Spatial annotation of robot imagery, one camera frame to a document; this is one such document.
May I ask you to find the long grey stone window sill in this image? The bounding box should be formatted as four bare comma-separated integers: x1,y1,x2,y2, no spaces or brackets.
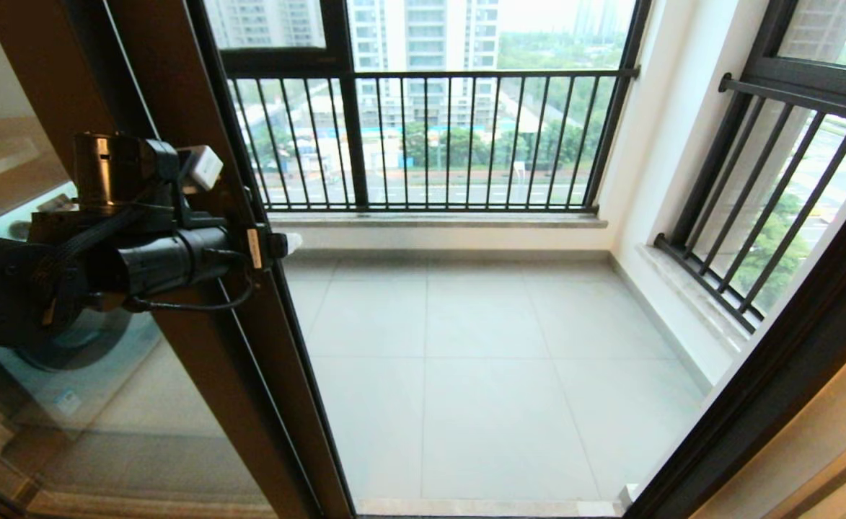
270,211,609,230

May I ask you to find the thin black left gripper cable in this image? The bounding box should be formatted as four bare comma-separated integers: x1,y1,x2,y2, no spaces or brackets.
128,283,255,313

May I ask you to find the short grey stone window sill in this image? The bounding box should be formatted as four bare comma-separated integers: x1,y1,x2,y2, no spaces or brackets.
635,244,748,394

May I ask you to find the sliding glass door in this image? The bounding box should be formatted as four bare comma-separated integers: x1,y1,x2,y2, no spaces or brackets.
62,0,356,519

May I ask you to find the dark door frame with track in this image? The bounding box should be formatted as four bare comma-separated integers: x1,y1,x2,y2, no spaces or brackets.
623,162,846,519

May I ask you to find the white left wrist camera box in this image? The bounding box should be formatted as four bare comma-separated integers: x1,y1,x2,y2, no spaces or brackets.
177,144,224,193

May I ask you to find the brown framed fixed glass door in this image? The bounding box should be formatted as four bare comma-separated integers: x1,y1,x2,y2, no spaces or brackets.
0,0,322,519

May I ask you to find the grey front-load washing machine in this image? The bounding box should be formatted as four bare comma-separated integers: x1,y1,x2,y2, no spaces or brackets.
0,180,165,437

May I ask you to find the wide black window railing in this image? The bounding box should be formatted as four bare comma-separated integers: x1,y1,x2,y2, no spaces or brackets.
221,66,641,215

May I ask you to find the narrow black window railing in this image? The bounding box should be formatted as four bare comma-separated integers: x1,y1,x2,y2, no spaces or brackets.
652,72,846,334

